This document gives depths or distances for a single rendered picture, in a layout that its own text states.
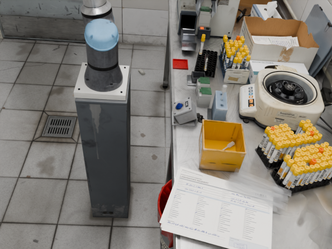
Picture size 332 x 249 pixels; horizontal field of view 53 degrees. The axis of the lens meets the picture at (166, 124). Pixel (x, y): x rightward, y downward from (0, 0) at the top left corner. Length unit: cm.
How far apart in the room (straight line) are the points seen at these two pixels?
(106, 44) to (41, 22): 213
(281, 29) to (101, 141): 100
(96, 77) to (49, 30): 208
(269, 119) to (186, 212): 48
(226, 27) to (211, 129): 73
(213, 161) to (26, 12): 256
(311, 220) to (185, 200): 38
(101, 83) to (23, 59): 196
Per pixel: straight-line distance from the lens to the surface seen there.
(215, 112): 118
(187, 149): 115
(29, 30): 339
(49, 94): 276
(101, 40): 120
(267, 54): 152
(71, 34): 329
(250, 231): 100
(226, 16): 172
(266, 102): 123
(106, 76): 128
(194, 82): 140
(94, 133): 144
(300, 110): 125
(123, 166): 159
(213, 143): 117
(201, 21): 146
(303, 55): 157
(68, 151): 231
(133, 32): 326
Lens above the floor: 173
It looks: 45 degrees down
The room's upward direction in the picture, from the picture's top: 6 degrees clockwise
